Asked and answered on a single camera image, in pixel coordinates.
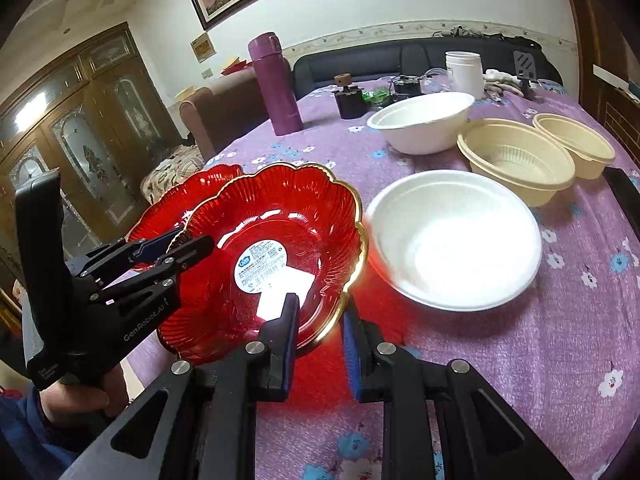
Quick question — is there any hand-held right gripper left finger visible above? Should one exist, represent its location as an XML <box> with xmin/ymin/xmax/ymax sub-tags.
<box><xmin>62</xmin><ymin>292</ymin><xmax>301</xmax><ymax>480</ymax></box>

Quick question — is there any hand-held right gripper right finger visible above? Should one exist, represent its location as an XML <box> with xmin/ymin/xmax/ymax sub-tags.
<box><xmin>341</xmin><ymin>295</ymin><xmax>576</xmax><ymax>480</ymax></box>

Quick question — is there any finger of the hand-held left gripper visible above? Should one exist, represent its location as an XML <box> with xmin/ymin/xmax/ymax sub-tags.
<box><xmin>90</xmin><ymin>235</ymin><xmax>216</xmax><ymax>306</ymax></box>
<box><xmin>65</xmin><ymin>227</ymin><xmax>187</xmax><ymax>286</ymax></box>

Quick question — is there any large red glass plate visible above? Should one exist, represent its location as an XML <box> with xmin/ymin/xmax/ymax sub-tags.
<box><xmin>125</xmin><ymin>164</ymin><xmax>246</xmax><ymax>273</ymax></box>

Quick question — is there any small red glass plate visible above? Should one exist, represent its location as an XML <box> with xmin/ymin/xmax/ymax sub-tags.
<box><xmin>156</xmin><ymin>161</ymin><xmax>370</xmax><ymax>366</ymax></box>

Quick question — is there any white foam bowl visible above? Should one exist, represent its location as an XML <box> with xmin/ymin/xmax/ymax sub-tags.
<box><xmin>365</xmin><ymin>170</ymin><xmax>543</xmax><ymax>312</ymax></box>
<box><xmin>366</xmin><ymin>91</ymin><xmax>476</xmax><ymax>156</ymax></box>

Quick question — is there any beige plastic bowl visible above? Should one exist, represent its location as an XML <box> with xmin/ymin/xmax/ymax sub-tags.
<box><xmin>456</xmin><ymin>118</ymin><xmax>577</xmax><ymax>208</ymax></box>
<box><xmin>532</xmin><ymin>113</ymin><xmax>617</xmax><ymax>181</ymax></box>

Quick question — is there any person's left forearm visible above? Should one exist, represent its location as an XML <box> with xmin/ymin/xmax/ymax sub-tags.
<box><xmin>0</xmin><ymin>385</ymin><xmax>101</xmax><ymax>480</ymax></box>

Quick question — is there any person's left hand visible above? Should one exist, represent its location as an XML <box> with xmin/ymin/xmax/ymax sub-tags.
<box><xmin>39</xmin><ymin>365</ymin><xmax>126</xmax><ymax>425</ymax></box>

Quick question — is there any wooden glass-door cabinet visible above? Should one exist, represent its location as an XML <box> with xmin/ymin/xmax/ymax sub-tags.
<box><xmin>0</xmin><ymin>22</ymin><xmax>181</xmax><ymax>311</ymax></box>

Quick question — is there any brown armchair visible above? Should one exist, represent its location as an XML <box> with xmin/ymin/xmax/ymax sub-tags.
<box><xmin>179</xmin><ymin>65</ymin><xmax>296</xmax><ymax>161</ymax></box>

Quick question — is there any purple floral tablecloth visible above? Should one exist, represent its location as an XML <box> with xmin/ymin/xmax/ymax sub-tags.
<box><xmin>120</xmin><ymin>77</ymin><xmax>640</xmax><ymax>480</ymax></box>

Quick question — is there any purple thermos bottle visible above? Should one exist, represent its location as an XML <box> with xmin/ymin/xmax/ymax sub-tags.
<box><xmin>248</xmin><ymin>31</ymin><xmax>305</xmax><ymax>137</ymax></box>

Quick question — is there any small framed picture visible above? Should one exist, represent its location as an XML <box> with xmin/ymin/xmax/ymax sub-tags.
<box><xmin>190</xmin><ymin>31</ymin><xmax>217</xmax><ymax>64</ymax></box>

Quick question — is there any black motor with wooden spool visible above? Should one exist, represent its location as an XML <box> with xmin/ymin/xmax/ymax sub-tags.
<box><xmin>334</xmin><ymin>74</ymin><xmax>368</xmax><ymax>120</ymax></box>

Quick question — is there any black leather sofa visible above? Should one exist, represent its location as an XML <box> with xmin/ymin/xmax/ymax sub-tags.
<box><xmin>292</xmin><ymin>40</ymin><xmax>563</xmax><ymax>101</ymax></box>

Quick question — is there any white plastic jar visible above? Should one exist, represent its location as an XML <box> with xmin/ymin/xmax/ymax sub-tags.
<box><xmin>445</xmin><ymin>51</ymin><xmax>485</xmax><ymax>101</ymax></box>

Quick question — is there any white cloth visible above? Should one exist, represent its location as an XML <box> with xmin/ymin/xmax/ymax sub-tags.
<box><xmin>482</xmin><ymin>67</ymin><xmax>523</xmax><ymax>101</ymax></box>

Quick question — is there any grey perforated metal stand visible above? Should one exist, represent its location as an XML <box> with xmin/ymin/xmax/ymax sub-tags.
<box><xmin>514</xmin><ymin>49</ymin><xmax>537</xmax><ymax>81</ymax></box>

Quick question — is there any brown tiled counter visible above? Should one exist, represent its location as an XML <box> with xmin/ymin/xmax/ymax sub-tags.
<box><xmin>592</xmin><ymin>64</ymin><xmax>640</xmax><ymax>131</ymax></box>

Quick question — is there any tangle of dark cables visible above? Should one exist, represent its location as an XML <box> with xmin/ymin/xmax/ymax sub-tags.
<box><xmin>435</xmin><ymin>25</ymin><xmax>543</xmax><ymax>48</ymax></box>

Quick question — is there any wooden door frame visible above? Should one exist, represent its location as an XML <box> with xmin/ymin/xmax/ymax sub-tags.
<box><xmin>555</xmin><ymin>0</ymin><xmax>640</xmax><ymax>126</ymax></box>

